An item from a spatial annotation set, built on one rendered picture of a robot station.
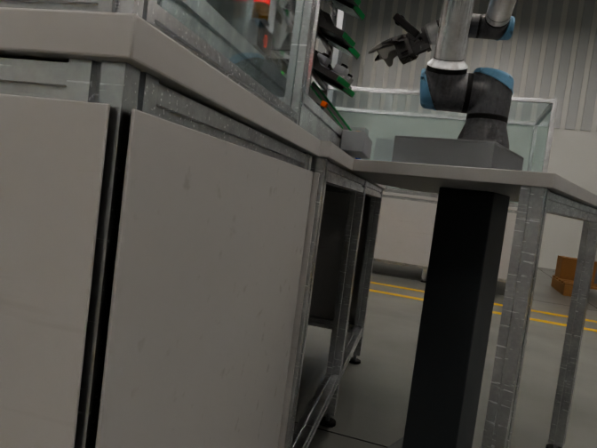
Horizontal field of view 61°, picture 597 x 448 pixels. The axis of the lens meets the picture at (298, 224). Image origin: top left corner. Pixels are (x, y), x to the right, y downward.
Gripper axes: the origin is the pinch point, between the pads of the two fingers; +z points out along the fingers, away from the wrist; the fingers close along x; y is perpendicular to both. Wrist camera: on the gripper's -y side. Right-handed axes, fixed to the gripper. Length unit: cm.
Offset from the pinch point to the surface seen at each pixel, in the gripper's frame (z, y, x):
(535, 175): -35, 67, -75
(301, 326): 13, 83, -96
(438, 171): -17, 59, -70
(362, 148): 5, 42, -42
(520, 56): -119, -215, 824
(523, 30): -138, -257, 824
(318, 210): 3, 62, -96
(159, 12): -9, 51, -153
